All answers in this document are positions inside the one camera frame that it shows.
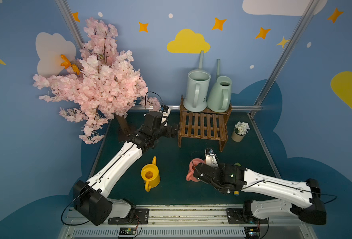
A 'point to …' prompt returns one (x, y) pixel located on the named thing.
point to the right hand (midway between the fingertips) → (206, 166)
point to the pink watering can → (193, 163)
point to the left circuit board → (127, 231)
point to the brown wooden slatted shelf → (205, 125)
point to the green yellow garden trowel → (236, 192)
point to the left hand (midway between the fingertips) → (171, 121)
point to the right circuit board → (252, 232)
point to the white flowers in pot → (240, 129)
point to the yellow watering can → (150, 173)
